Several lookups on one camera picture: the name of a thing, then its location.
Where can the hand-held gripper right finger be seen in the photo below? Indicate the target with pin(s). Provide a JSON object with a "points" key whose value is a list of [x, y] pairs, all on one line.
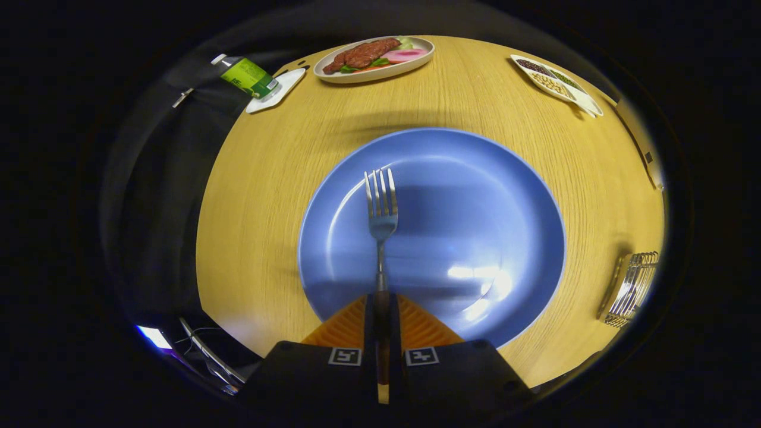
{"points": [[396, 333]]}

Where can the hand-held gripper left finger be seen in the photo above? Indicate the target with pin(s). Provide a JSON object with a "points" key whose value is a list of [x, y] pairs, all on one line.
{"points": [[368, 333]]}

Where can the blue round plate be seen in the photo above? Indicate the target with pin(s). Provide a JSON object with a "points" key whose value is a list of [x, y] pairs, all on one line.
{"points": [[464, 208]]}

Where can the laptop computer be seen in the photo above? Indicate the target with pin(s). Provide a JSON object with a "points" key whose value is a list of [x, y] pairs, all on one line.
{"points": [[214, 356]]}

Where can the computer monitor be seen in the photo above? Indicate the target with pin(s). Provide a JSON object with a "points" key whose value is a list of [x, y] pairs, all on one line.
{"points": [[153, 336]]}

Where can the perforated metal basket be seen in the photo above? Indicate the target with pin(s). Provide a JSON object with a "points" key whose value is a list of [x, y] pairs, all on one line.
{"points": [[633, 291]]}

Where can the white square coaster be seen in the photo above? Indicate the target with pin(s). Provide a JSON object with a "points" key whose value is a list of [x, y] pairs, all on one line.
{"points": [[282, 95]]}

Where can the oval plate with meat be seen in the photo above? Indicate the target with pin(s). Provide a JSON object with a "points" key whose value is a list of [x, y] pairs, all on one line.
{"points": [[368, 54]]}

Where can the green drink bottle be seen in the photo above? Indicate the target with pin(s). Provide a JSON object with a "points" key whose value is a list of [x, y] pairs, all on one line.
{"points": [[247, 77]]}

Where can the white divided dish with beans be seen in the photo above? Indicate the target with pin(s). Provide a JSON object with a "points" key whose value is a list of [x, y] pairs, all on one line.
{"points": [[550, 83]]}

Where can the silver metal clip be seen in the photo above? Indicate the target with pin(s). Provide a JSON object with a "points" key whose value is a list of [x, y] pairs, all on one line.
{"points": [[182, 98]]}

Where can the white toaster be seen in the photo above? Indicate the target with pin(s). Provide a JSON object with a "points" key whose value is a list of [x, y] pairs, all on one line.
{"points": [[648, 142]]}

